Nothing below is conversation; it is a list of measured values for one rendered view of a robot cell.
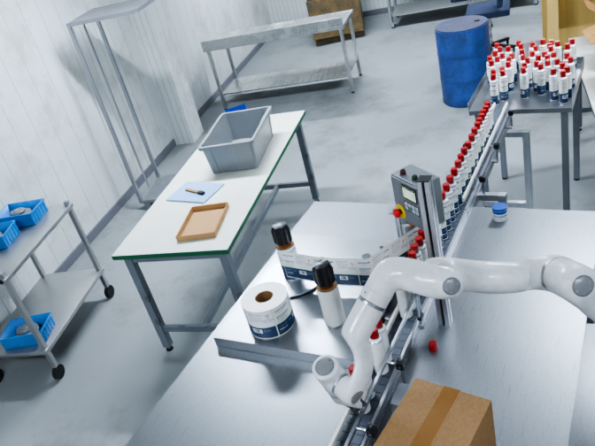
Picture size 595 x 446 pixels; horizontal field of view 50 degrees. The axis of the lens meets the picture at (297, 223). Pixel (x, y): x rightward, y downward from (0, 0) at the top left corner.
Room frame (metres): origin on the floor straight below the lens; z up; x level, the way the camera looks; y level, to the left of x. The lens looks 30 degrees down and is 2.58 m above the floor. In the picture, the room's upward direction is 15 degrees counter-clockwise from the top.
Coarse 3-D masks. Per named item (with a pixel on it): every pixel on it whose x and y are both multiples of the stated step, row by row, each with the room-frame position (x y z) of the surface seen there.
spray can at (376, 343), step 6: (372, 336) 1.71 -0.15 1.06; (378, 336) 1.71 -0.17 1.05; (372, 342) 1.70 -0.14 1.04; (378, 342) 1.70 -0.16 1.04; (372, 348) 1.70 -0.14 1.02; (378, 348) 1.70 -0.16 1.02; (372, 354) 1.71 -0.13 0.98; (378, 354) 1.70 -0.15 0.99; (384, 354) 1.71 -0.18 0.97; (378, 360) 1.70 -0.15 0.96; (378, 366) 1.70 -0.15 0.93; (384, 372) 1.70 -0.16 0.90
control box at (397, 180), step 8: (408, 168) 2.08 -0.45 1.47; (416, 168) 2.06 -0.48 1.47; (392, 176) 2.06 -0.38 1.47; (400, 176) 2.04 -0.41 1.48; (408, 176) 2.02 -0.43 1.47; (432, 176) 1.97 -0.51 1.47; (392, 184) 2.07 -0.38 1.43; (400, 184) 2.02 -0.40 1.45; (408, 184) 1.97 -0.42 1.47; (416, 184) 1.95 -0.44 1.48; (440, 184) 1.96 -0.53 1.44; (400, 192) 2.03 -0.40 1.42; (416, 192) 1.93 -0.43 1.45; (440, 192) 1.96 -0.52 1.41; (400, 200) 2.04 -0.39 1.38; (408, 200) 1.99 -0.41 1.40; (440, 200) 1.95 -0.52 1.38; (400, 208) 2.04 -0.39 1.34; (440, 208) 1.95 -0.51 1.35; (400, 216) 2.05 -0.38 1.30; (408, 216) 2.00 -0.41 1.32; (416, 216) 1.95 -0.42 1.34; (440, 216) 1.95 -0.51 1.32; (416, 224) 1.96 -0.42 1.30
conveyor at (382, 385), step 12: (456, 216) 2.59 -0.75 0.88; (444, 252) 2.33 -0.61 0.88; (396, 324) 1.95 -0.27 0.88; (408, 324) 1.93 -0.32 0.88; (396, 348) 1.82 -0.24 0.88; (396, 360) 1.75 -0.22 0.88; (384, 384) 1.65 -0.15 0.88; (372, 408) 1.56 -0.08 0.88; (348, 420) 1.54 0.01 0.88; (348, 432) 1.49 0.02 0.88; (360, 432) 1.48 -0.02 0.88; (336, 444) 1.45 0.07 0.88
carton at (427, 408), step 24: (432, 384) 1.37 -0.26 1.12; (408, 408) 1.30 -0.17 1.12; (432, 408) 1.28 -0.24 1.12; (456, 408) 1.26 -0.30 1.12; (480, 408) 1.24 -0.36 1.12; (384, 432) 1.24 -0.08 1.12; (408, 432) 1.22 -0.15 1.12; (432, 432) 1.20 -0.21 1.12; (456, 432) 1.18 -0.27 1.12; (480, 432) 1.18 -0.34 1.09
